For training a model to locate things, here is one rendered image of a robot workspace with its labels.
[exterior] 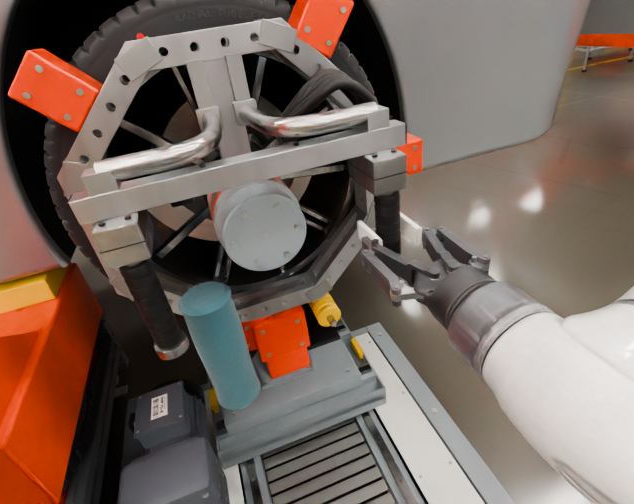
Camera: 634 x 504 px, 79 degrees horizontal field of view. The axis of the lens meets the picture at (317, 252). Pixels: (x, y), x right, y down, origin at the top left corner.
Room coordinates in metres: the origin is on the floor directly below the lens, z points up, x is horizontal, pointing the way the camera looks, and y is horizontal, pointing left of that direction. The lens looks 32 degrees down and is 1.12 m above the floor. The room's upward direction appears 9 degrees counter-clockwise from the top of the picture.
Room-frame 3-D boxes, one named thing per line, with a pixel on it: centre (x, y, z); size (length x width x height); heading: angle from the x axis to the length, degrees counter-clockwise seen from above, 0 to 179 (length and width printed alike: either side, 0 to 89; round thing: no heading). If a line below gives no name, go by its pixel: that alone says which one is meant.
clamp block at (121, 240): (0.43, 0.23, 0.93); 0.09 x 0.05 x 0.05; 15
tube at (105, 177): (0.53, 0.18, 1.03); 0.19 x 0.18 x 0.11; 15
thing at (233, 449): (0.84, 0.15, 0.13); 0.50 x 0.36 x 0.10; 105
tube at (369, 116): (0.58, -0.01, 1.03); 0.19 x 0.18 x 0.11; 15
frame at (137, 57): (0.67, 0.12, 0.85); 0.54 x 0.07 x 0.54; 105
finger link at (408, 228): (0.49, -0.14, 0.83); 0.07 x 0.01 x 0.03; 15
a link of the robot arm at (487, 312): (0.27, -0.17, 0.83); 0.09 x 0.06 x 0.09; 105
